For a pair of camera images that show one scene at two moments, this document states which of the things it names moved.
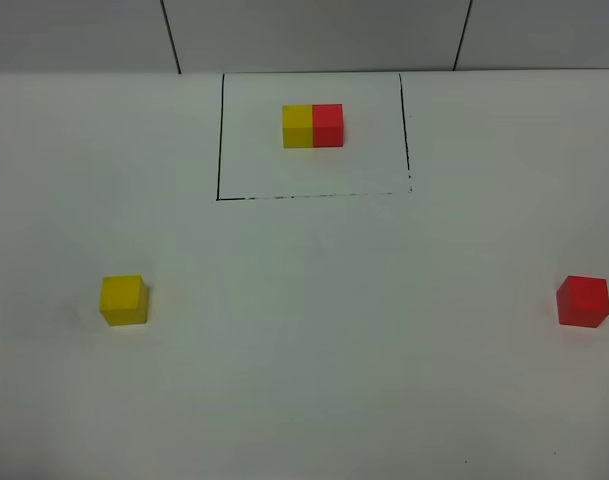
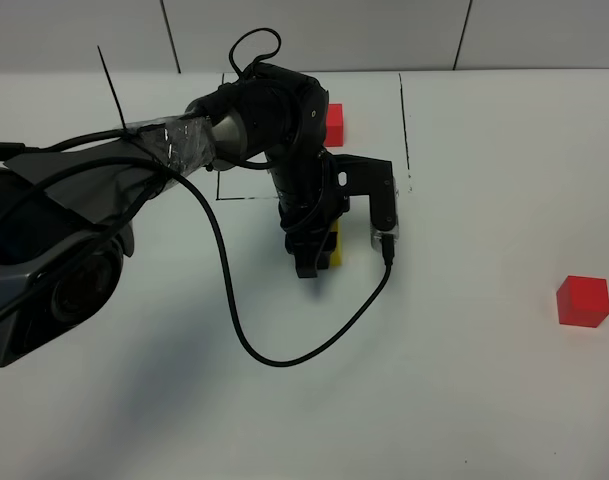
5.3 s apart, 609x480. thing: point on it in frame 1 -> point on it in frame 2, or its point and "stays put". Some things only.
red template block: x=327 y=125 stays put
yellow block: x=124 y=300 -> x=336 y=257
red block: x=583 y=301 stays put
